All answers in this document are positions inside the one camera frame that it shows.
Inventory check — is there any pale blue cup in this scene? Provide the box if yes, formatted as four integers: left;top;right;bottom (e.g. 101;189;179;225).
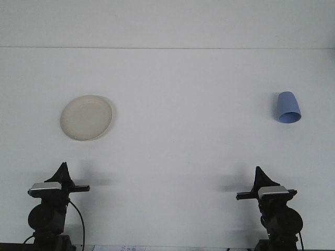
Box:
276;91;302;124

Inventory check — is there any pale round plate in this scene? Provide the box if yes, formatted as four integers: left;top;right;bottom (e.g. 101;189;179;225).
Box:
60;94;117;142

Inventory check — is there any black base panel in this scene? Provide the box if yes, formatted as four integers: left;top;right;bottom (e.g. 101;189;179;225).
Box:
0;243;35;251

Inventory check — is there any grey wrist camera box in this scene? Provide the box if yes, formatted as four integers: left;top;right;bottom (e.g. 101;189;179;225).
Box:
28;182;63;198
257;186;289;199

